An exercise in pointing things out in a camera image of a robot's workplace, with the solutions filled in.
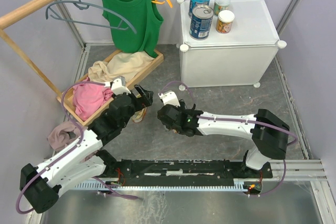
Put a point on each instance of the green tank top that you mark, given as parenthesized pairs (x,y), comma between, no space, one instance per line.
(143,15)

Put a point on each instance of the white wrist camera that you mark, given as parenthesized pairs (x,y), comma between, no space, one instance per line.
(169,98)
(118,86)

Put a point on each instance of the grey clothes hanger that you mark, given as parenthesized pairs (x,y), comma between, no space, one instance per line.
(86,9)

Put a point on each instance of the beige cloth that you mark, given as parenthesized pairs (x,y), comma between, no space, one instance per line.
(122,64)

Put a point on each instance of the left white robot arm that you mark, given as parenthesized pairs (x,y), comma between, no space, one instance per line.
(42,185)

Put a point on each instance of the oval sardine tin left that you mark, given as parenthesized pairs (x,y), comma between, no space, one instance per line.
(139,115)

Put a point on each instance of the wooden clothes rack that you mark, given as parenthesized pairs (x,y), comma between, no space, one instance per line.
(49,43)

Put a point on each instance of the white plastic cube cabinet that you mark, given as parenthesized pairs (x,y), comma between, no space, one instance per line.
(238,58)

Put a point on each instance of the mauve cloth on floor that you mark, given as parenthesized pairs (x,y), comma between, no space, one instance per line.
(63,135)

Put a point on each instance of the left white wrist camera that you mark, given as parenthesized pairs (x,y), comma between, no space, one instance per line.
(118,86)

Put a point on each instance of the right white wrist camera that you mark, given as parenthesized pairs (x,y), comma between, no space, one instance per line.
(169,98)

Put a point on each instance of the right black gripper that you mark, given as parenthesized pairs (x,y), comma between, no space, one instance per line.
(182,108)

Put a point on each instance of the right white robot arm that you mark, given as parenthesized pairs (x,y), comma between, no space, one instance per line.
(268,132)

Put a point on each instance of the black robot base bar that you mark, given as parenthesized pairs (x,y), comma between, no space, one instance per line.
(179,173)

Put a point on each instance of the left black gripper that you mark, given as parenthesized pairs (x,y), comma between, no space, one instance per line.
(146,98)

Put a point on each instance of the wooden tray base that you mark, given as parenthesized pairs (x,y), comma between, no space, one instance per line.
(69,107)

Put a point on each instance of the small cup white lid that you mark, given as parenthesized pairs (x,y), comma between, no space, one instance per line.
(225,20)

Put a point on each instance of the pink cloth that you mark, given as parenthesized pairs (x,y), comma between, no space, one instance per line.
(88,98)

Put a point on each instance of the dark blue tin can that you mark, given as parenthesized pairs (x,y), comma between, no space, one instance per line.
(201,21)

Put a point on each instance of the white slotted cable duct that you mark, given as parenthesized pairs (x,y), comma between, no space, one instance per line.
(93,184)

